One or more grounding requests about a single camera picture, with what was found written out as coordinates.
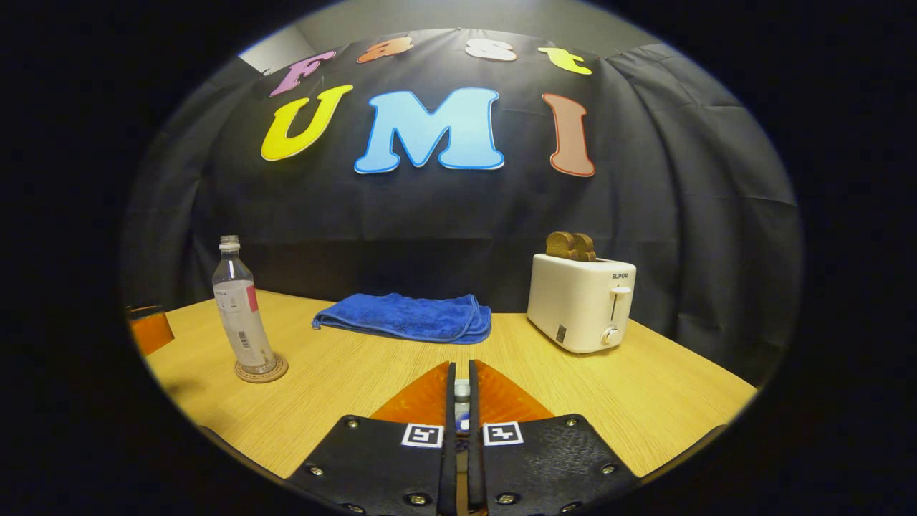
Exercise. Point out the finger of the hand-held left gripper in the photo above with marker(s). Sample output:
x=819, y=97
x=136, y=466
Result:
x=150, y=331

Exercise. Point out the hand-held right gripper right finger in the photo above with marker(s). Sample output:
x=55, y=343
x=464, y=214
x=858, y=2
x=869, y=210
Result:
x=544, y=459

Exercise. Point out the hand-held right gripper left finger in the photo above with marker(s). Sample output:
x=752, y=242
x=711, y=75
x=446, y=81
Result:
x=372, y=459

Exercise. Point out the clear plastic water bottle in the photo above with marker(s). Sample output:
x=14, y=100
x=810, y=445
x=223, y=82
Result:
x=243, y=315

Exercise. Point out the white teacup lid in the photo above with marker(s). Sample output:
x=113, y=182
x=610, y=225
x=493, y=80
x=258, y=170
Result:
x=462, y=390

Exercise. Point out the round brown coaster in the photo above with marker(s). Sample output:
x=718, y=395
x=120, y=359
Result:
x=279, y=369

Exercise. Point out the blue folded towel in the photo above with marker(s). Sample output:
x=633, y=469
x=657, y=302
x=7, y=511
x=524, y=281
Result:
x=408, y=317

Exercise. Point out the white toaster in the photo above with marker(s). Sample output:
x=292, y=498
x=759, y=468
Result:
x=573, y=301

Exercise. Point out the brown bread slice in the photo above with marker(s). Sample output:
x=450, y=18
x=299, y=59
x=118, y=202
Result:
x=585, y=247
x=559, y=245

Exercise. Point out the black backdrop cloth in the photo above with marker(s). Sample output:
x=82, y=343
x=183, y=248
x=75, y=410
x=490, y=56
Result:
x=645, y=215

